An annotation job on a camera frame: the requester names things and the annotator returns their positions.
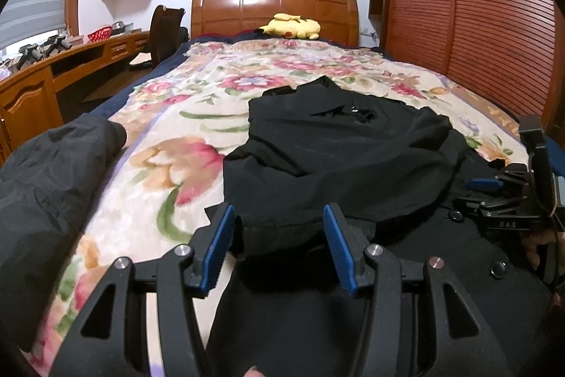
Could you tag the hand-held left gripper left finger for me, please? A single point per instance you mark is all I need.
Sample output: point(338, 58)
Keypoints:
point(216, 253)

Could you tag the dark padded jacket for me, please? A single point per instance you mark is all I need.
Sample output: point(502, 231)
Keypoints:
point(44, 191)

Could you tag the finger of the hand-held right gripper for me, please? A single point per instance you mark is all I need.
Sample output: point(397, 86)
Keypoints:
point(483, 184)
point(494, 207)

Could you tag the beige folded cloth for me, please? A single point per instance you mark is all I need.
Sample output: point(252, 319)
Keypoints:
point(141, 61)

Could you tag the grey metal tin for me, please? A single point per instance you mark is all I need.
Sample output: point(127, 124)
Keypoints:
point(122, 28)

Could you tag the person's right hand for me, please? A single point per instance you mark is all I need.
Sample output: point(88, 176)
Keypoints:
point(536, 246)

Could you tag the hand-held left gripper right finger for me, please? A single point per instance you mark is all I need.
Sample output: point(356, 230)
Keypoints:
point(340, 249)

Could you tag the floral blanket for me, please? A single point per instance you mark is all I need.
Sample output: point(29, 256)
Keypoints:
point(176, 107)

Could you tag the louvered wooden wardrobe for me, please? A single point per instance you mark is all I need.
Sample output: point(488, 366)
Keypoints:
point(476, 15)

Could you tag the person's left hand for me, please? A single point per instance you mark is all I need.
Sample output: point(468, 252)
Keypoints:
point(254, 372)

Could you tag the dark wooden chair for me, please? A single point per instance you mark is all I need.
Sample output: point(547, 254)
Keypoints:
point(165, 28)

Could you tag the wooden desk with cabinets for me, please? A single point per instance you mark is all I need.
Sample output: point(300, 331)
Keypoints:
point(26, 107)

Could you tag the black button coat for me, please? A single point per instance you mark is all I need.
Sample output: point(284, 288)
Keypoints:
point(331, 138)

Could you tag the black bag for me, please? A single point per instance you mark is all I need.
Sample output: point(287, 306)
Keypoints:
point(184, 34)

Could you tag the yellow plush toy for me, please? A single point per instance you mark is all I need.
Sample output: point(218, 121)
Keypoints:
point(291, 27)

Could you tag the red basket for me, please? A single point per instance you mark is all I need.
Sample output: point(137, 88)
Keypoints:
point(99, 34)

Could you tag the wooden bed headboard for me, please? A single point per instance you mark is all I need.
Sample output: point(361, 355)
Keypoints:
point(229, 12)

